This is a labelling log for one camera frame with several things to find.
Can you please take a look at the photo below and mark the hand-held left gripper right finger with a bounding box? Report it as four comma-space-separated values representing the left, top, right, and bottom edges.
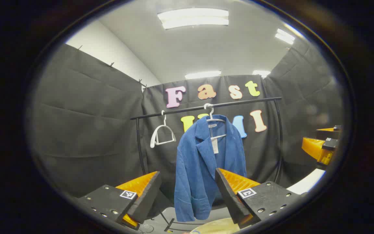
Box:
215, 168, 304, 229

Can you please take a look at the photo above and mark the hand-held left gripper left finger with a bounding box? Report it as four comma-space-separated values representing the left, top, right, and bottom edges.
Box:
77, 171, 162, 230

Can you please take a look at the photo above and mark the beige laundry hamper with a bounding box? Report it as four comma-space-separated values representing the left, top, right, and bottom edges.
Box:
190, 218, 240, 234

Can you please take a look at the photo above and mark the blue corduroy jacket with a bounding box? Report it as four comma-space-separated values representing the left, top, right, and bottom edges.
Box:
174, 114, 247, 223

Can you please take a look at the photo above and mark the white plastic hanger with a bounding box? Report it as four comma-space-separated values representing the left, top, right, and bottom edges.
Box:
203, 103, 227, 141
150, 110, 177, 149

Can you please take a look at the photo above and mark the black metal clothes rack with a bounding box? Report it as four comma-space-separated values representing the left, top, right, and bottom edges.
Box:
130, 97, 283, 233

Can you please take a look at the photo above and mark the black backdrop cloth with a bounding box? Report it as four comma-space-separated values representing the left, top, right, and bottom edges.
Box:
28, 41, 345, 208

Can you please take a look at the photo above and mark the large ceiling light panel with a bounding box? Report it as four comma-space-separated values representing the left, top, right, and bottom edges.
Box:
157, 8, 230, 30

